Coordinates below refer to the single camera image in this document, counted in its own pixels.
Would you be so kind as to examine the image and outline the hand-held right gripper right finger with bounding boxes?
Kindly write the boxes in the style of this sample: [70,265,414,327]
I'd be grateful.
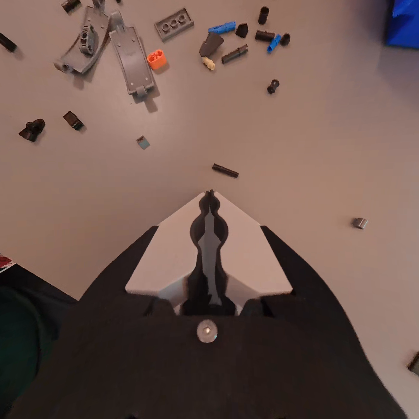
[212,190,293,315]

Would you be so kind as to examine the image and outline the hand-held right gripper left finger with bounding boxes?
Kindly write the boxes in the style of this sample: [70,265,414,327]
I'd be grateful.
[124,191,210,316]

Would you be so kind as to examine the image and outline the long black lego pin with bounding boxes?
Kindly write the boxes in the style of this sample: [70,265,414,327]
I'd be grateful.
[212,163,239,179]

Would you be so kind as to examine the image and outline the blue plastic bin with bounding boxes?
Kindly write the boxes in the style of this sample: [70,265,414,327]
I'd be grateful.
[386,0,419,50]

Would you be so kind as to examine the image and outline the scattered loose lego pieces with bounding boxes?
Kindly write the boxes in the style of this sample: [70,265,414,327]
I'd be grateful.
[0,0,419,377]

